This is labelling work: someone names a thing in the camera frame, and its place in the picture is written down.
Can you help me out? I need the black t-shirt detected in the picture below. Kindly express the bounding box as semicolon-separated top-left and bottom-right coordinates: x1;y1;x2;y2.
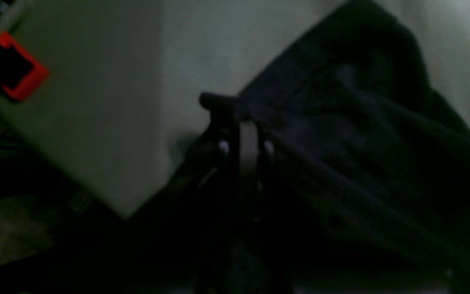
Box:
198;0;470;270

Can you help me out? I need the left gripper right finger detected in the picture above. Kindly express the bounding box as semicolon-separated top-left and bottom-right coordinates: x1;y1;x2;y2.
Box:
255;125;325;270

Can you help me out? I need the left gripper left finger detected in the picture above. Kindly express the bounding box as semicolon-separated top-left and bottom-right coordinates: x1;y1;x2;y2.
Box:
145;118;242;262

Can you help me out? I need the red black table clamp rear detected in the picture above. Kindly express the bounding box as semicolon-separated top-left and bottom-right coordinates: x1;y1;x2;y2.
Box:
0;31;50;102

